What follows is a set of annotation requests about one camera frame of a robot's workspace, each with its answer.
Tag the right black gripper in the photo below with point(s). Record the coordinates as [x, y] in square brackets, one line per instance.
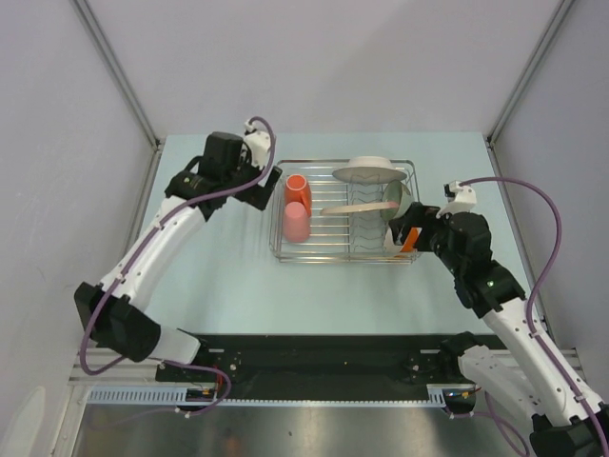
[415, 216]

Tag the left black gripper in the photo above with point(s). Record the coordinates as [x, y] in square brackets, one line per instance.
[268, 188]

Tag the orange mug white inside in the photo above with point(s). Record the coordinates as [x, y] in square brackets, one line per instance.
[297, 190]

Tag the white and orange bowl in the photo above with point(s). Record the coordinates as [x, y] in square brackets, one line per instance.
[400, 247]

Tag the green bowl brown rim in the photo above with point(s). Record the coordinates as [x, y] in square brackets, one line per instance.
[397, 193]

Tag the beige and pink floral plate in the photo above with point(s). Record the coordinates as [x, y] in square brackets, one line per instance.
[359, 208]

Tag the pink plastic cup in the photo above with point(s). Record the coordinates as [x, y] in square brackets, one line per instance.
[296, 226]

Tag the metal wire dish rack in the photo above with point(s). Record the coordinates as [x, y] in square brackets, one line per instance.
[334, 238]

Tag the large white grey-rimmed plate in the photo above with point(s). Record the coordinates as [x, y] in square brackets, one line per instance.
[369, 170]

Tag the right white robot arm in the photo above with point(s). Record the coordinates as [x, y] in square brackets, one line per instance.
[568, 418]

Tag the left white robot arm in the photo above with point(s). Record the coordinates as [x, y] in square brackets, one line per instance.
[113, 311]

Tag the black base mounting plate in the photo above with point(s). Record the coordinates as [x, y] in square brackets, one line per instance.
[351, 368]

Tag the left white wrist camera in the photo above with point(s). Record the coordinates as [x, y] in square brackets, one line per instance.
[256, 146]

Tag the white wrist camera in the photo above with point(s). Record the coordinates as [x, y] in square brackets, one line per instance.
[256, 146]
[460, 198]

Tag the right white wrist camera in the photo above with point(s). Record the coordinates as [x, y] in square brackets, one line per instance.
[460, 198]

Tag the white slotted cable duct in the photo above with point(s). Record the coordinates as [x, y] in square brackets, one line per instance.
[433, 396]

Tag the left aluminium frame post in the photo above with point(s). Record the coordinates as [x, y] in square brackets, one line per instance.
[100, 41]

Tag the aluminium frame post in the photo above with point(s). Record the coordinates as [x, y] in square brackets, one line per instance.
[531, 68]
[100, 41]

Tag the aluminium front rail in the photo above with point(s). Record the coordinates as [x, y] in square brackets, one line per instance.
[125, 373]

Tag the right aluminium frame post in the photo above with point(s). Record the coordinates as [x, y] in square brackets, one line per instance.
[531, 68]

